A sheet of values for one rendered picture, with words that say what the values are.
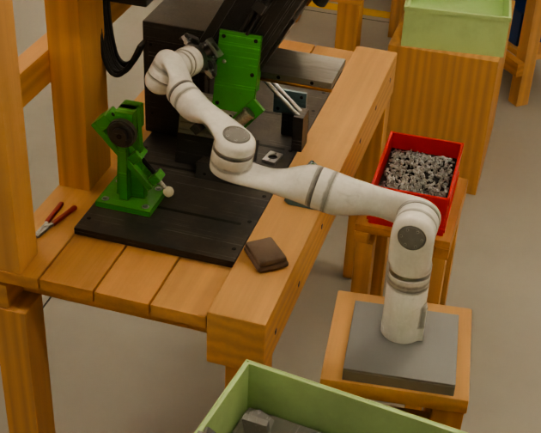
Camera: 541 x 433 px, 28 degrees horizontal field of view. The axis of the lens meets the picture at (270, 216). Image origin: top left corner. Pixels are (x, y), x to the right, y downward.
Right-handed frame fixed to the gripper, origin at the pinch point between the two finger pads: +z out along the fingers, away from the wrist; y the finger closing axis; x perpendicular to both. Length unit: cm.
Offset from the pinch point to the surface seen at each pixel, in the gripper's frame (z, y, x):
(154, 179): -20.0, -18.7, 23.8
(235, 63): 2.9, -6.3, -3.6
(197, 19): 14.0, 9.8, 2.3
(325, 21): 324, -1, 54
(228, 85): 2.9, -10.0, 1.6
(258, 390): -71, -67, 7
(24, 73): -35.6, 19.2, 27.6
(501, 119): 249, -90, -9
